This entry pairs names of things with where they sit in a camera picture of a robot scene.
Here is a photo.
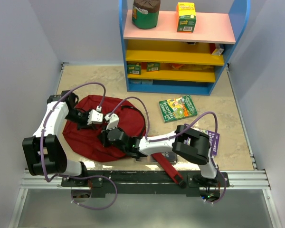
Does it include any red backpack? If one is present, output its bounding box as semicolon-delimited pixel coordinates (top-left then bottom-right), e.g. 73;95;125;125
62;95;187;188

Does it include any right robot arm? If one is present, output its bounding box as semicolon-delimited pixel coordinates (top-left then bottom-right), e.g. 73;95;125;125
98;125;219;187

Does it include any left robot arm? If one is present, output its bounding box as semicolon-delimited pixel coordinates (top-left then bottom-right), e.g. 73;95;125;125
22;93;91;186

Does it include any dark tale of two cities book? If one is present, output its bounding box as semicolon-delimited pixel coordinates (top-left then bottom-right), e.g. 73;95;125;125
135;152;178;164

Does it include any small green box left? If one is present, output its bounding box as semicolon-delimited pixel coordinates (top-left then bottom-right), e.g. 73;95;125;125
127;63;142;75

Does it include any small green box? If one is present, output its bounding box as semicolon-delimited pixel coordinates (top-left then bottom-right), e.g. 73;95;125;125
146;62;160;72
127;63;142;75

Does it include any green treehouse book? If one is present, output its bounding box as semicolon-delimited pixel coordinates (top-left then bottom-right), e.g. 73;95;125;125
159;95;198;123

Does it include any small green box right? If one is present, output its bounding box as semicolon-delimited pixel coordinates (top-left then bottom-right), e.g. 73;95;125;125
146;62;160;72

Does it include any blue colourful shelf unit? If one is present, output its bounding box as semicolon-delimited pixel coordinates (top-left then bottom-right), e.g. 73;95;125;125
118;0;250;95

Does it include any orange snack packet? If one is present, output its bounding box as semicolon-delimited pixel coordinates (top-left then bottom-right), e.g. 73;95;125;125
169;63;185;70

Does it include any purple treehouse book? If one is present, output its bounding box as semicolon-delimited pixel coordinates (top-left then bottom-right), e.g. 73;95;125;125
192;127;220;158

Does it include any green brown canister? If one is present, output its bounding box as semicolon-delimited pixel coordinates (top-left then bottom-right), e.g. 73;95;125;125
132;0;161;29

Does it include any red white small box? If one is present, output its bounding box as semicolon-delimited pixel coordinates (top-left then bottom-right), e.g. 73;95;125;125
211;47;225;56

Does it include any orange green box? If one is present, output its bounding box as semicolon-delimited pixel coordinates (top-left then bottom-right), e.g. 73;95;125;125
176;2;197;33

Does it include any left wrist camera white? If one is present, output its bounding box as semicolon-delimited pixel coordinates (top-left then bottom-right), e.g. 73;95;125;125
87;106;104;125

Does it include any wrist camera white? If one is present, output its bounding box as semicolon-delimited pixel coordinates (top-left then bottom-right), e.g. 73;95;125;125
87;106;104;125
104;113;119;130

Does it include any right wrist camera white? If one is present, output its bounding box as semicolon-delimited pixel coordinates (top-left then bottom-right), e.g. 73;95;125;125
104;113;119;130

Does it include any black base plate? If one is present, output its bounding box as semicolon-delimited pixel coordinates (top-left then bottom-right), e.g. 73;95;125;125
61;171;230;198

